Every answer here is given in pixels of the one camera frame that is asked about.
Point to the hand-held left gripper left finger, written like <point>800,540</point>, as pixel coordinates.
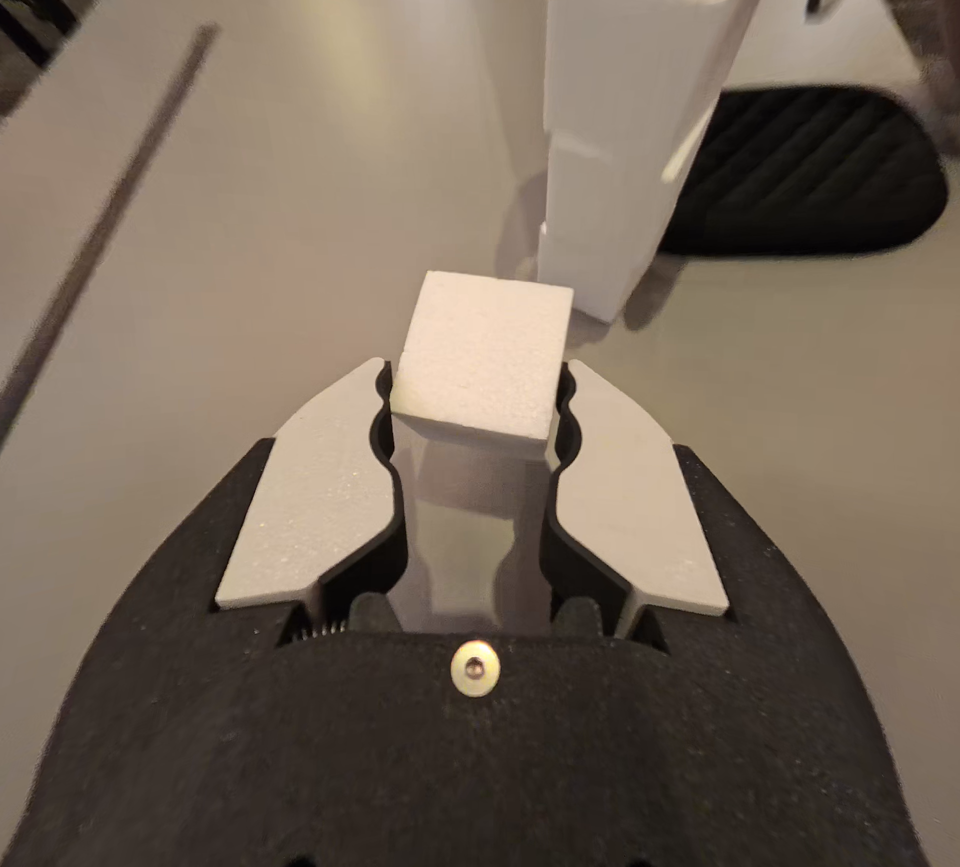
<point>315,499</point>

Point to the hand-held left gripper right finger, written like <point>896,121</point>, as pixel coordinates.
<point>630,507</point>

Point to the white hard foam cube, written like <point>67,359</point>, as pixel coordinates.
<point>585,274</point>
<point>607,192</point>
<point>637,34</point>
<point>480,349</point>

